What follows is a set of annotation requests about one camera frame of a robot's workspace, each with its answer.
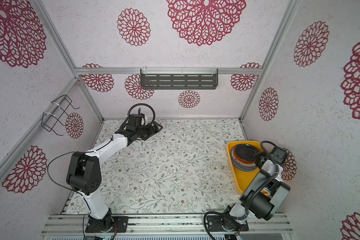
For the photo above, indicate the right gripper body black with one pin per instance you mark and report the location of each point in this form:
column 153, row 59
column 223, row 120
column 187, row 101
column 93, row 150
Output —
column 263, row 155

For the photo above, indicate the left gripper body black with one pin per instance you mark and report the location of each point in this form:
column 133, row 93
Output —
column 144, row 132

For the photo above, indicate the black plate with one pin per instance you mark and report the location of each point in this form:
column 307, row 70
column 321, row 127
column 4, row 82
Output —
column 244, row 153

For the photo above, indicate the yellow plastic bin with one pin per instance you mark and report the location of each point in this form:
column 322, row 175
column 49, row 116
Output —
column 242, row 179

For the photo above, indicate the orange plastic plate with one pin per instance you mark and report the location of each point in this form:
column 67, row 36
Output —
column 244, row 164

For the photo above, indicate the blue floral dark plate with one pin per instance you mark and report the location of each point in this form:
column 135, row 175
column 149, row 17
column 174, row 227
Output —
column 245, row 169

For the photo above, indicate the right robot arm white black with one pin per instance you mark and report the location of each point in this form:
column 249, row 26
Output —
column 266, row 192

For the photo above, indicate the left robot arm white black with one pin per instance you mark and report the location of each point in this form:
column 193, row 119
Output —
column 84, row 174

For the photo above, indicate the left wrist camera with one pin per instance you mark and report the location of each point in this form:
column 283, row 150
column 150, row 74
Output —
column 136, row 120

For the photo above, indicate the grey wall shelf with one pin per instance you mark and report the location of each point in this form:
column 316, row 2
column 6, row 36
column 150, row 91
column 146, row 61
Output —
column 179, row 79

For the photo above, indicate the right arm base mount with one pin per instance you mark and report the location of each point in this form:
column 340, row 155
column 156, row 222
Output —
column 218, row 223

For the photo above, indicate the black wire wall rack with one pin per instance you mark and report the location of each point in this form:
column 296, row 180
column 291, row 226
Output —
column 53, row 117

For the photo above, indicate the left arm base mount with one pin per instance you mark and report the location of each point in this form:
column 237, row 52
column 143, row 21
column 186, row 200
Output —
column 108, row 224

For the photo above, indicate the aluminium front rail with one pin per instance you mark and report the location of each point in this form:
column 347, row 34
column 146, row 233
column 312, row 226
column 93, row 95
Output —
column 158, row 224

